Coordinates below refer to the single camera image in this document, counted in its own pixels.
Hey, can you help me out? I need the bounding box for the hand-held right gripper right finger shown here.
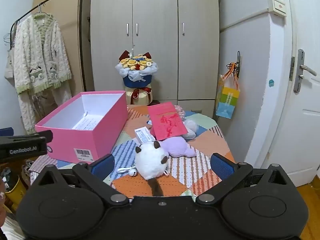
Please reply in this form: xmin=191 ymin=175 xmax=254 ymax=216
xmin=196 ymin=152 xmax=293 ymax=205

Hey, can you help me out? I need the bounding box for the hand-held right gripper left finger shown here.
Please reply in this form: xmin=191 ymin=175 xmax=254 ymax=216
xmin=32 ymin=154 xmax=129 ymax=205

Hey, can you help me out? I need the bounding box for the pink cardboard box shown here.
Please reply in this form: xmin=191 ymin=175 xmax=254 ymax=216
xmin=34 ymin=91 xmax=129 ymax=165

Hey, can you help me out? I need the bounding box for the white cat plush toy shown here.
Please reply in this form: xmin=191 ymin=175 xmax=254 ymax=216
xmin=117 ymin=141 xmax=170 ymax=197

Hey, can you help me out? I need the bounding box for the white blue-printed small box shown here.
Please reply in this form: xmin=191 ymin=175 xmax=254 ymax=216
xmin=134 ymin=127 xmax=156 ymax=145

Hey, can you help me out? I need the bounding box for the red paper envelope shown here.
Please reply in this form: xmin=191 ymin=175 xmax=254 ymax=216
xmin=147 ymin=102 xmax=189 ymax=141

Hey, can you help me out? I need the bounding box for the patchwork blanket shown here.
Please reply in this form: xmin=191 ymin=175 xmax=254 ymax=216
xmin=29 ymin=104 xmax=235 ymax=200

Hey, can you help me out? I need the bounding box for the white handwritten paper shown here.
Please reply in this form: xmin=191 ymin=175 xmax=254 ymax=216
xmin=72 ymin=116 xmax=100 ymax=130

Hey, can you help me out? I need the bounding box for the purple plush toy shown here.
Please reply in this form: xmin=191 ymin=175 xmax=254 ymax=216
xmin=161 ymin=137 xmax=197 ymax=158

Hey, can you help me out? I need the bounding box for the colourful paper gift bag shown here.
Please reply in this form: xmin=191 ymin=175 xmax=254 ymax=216
xmin=215 ymin=62 xmax=240 ymax=119

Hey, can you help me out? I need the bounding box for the pink knitted item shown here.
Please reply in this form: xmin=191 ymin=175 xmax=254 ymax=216
xmin=174 ymin=105 xmax=186 ymax=119

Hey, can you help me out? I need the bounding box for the knitted flower bouquet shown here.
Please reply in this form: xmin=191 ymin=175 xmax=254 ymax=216
xmin=115 ymin=47 xmax=158 ymax=105

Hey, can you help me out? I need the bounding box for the white door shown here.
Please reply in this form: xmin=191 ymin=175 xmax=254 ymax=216
xmin=261 ymin=0 xmax=320 ymax=180

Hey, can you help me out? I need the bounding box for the cream knit cardigan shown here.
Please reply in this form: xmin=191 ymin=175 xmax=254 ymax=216
xmin=12 ymin=14 xmax=72 ymax=95

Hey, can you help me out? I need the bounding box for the wooden board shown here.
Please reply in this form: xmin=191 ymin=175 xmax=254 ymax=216
xmin=32 ymin=0 xmax=92 ymax=93

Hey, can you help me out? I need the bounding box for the beige wardrobe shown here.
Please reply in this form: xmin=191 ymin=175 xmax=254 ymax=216
xmin=90 ymin=0 xmax=220 ymax=113

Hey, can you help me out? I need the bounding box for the metal door handle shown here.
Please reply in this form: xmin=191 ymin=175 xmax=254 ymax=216
xmin=293 ymin=49 xmax=317 ymax=93

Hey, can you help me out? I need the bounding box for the beige wall switch box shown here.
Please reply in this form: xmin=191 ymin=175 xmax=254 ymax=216
xmin=268 ymin=0 xmax=287 ymax=17

